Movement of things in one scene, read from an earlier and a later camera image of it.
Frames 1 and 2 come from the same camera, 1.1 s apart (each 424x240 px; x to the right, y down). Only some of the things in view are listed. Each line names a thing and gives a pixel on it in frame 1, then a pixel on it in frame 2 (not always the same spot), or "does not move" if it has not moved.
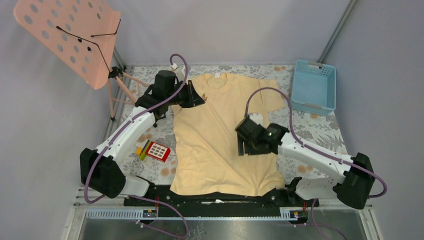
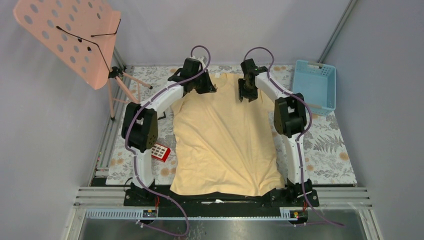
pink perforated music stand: (82, 34) does not move
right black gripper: (247, 150) -> (242, 93)
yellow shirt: (206, 146) does not move
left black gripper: (193, 99) -> (208, 87)
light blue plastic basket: (314, 88) does not move
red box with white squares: (158, 151) does not move
